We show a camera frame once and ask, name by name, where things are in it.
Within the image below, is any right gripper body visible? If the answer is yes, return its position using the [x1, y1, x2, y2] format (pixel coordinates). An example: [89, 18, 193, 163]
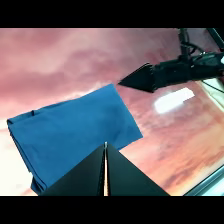
[152, 52, 224, 90]

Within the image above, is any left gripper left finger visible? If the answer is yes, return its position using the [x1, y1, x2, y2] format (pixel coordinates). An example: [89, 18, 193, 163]
[42, 143, 106, 197]

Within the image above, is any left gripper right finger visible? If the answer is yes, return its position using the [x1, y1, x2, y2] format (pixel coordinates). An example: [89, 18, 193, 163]
[106, 142, 170, 197]

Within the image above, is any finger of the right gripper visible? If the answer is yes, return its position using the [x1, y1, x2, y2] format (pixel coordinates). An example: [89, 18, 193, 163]
[117, 62, 156, 94]

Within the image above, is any blue garment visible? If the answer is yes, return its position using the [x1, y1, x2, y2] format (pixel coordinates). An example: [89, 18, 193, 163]
[6, 83, 144, 196]

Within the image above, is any black cable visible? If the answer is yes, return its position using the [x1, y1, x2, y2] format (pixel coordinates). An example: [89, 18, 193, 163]
[201, 79, 224, 95]

